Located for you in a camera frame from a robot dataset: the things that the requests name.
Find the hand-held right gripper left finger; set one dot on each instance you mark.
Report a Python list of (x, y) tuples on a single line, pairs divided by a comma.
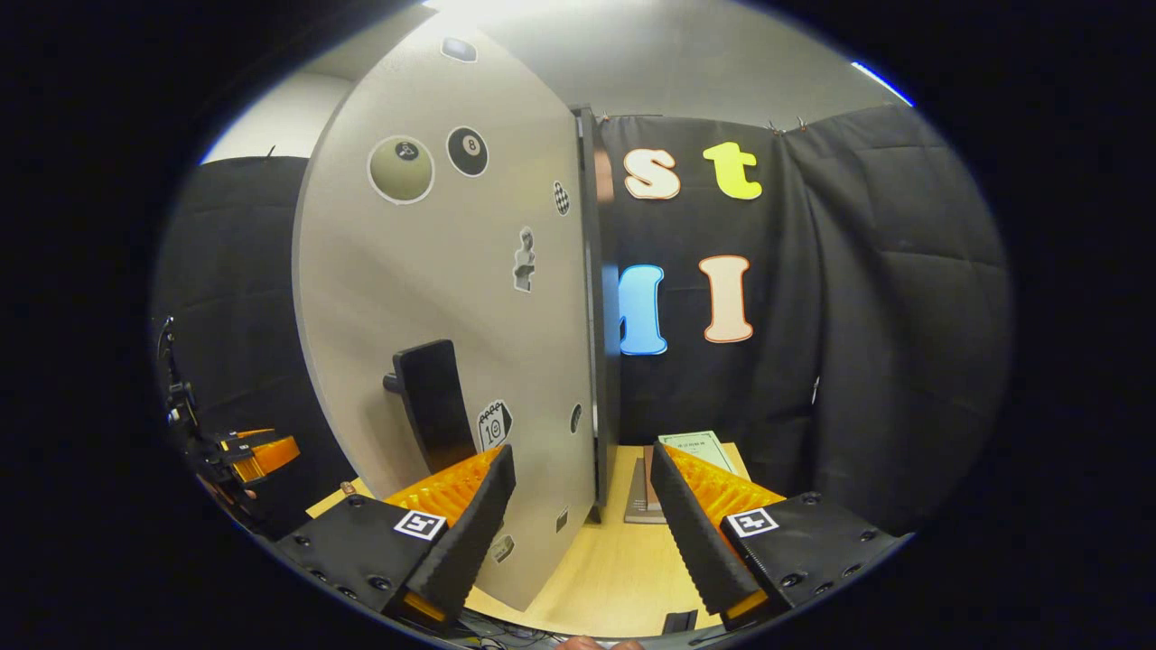
[(471, 542)]

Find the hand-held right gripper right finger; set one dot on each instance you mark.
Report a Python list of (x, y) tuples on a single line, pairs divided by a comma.
[(700, 542)]

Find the brown book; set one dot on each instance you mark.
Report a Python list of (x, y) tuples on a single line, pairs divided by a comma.
[(643, 496)]

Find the black backdrop cloth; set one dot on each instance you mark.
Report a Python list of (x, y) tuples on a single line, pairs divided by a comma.
[(903, 316)]

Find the beige cabinet door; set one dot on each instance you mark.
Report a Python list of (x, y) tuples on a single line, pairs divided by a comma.
[(433, 271)]

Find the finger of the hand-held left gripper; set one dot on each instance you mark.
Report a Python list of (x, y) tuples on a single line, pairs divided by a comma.
[(271, 458), (248, 434)]

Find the green notebook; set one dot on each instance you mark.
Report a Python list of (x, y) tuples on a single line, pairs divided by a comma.
[(700, 447)]

